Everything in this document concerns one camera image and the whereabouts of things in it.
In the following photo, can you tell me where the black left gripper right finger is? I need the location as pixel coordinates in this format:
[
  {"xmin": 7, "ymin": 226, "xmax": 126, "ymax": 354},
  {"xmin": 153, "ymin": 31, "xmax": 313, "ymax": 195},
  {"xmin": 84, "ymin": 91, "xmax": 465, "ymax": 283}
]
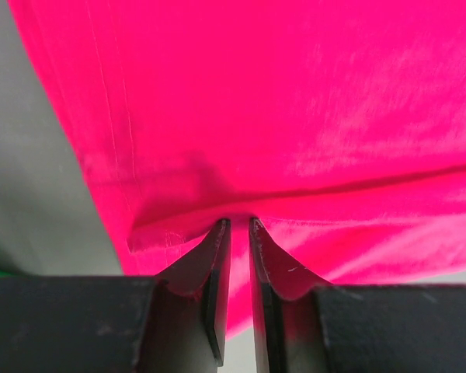
[{"xmin": 249, "ymin": 218, "xmax": 466, "ymax": 372}]

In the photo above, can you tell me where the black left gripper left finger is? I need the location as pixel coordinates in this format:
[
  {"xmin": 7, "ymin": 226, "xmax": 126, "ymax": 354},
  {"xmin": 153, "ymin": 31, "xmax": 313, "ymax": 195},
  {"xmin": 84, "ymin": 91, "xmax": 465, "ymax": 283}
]
[{"xmin": 0, "ymin": 219, "xmax": 231, "ymax": 372}]

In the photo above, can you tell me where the pink t-shirt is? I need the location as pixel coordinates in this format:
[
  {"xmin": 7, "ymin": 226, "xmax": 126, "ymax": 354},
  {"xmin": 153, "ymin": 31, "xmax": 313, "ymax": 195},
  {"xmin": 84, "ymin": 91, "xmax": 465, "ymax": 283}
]
[{"xmin": 9, "ymin": 1, "xmax": 466, "ymax": 336}]

